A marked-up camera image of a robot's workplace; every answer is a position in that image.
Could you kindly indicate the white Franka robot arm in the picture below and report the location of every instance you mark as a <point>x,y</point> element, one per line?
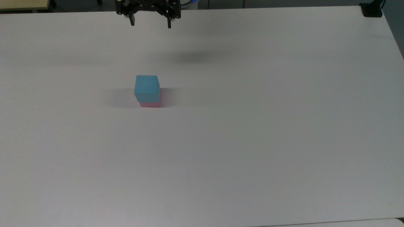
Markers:
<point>189,2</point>

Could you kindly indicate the blue cube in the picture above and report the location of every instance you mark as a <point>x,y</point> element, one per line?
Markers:
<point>146,86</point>

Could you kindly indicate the beige wooden table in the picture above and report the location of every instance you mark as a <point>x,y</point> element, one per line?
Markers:
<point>22,4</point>

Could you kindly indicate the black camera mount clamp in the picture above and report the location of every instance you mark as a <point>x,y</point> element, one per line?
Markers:
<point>371,9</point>

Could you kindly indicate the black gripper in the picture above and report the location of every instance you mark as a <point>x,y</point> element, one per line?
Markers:
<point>148,4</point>

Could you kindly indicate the pink cube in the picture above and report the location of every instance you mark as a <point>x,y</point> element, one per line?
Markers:
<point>151,104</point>

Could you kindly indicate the white rectangular table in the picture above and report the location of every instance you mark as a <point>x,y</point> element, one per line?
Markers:
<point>347,223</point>

